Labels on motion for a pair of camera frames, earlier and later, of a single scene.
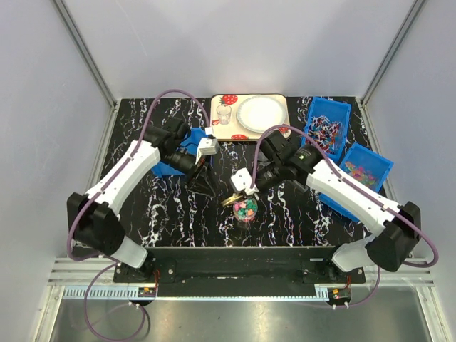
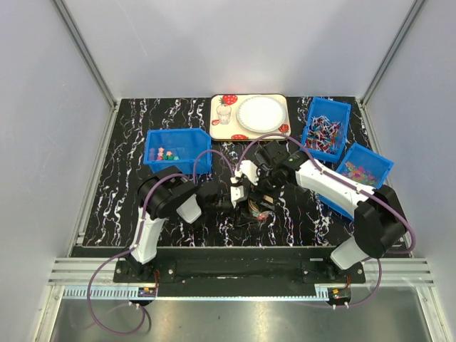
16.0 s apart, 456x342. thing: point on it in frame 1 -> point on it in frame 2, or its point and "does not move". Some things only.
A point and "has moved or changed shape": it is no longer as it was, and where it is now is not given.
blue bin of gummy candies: x=363 y=166 does not move
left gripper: x=200 y=182 -> x=240 y=218
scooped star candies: x=245 y=209 has moved or changed shape
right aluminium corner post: x=415 y=7 does not move
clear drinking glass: x=224 y=111 does not move
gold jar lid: x=229 y=201 has moved or changed shape
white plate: x=258 y=113 does not move
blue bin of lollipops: x=327 y=123 does not move
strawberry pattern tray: x=246 y=117 does not move
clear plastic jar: x=245 y=210 has moved or changed shape
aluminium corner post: x=86 y=53 does not move
